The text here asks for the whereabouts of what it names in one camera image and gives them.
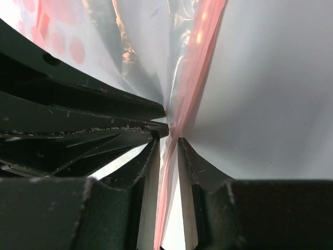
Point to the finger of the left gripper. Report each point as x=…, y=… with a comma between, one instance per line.
x=42, y=141
x=29, y=72

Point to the red dotted zip bag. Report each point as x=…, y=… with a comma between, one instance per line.
x=159, y=50

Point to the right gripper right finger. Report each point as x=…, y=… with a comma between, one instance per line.
x=220, y=212

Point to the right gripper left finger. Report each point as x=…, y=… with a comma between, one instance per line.
x=116, y=212

